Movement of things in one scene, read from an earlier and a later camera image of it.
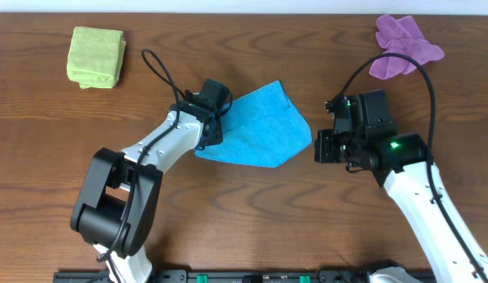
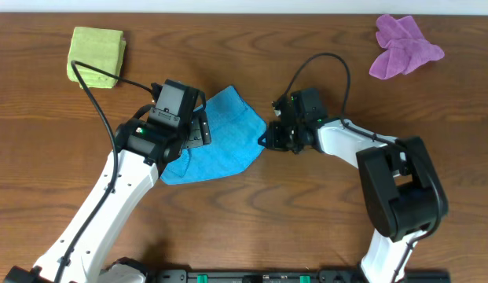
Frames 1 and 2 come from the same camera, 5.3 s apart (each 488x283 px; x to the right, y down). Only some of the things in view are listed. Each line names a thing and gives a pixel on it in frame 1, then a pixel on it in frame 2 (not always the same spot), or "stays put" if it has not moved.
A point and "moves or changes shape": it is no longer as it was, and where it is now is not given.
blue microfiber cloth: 263,126 moves or changes shape
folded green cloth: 96,56 stays put
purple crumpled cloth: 403,36 stays put
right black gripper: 322,146 to 276,136
